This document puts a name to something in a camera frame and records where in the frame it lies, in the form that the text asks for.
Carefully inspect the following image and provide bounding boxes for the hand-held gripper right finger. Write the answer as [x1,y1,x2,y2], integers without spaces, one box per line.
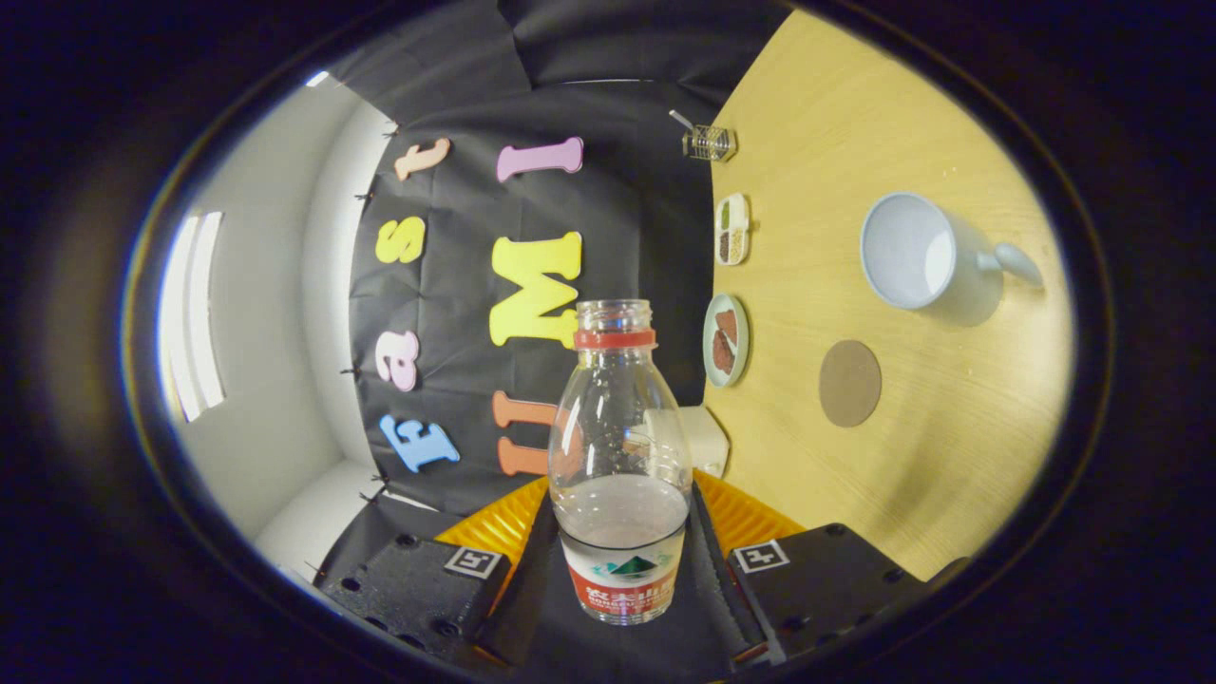
[686,470,934,668]

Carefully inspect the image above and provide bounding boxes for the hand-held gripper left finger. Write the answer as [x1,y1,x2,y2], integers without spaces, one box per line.
[316,475,563,668]

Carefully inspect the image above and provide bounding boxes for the clear plastic juice bottle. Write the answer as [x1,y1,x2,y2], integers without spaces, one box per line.
[548,298,694,626]

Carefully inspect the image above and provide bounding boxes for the round brown coaster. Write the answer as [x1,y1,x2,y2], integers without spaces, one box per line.
[819,340,883,428]

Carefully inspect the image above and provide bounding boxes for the white cup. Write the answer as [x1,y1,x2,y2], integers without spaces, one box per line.
[860,192,1044,329]

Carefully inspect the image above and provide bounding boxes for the white square container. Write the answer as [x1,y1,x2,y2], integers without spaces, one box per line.
[622,406,730,479]

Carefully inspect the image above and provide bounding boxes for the round grey plate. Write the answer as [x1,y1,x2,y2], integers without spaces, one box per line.
[703,293,751,388]

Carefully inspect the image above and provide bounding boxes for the black backdrop cloth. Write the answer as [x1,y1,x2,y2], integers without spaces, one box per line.
[318,0,794,582]

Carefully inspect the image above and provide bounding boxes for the wooden table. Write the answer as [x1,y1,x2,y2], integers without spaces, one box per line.
[701,9,1076,582]

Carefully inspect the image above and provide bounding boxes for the white divided snack tray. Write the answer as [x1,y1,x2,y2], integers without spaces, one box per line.
[714,193,751,266]

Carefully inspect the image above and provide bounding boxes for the long ceiling light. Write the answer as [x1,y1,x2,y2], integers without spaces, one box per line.
[157,211,225,424]

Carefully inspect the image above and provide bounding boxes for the clear glass holder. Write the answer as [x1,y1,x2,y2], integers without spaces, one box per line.
[682,124,738,162]

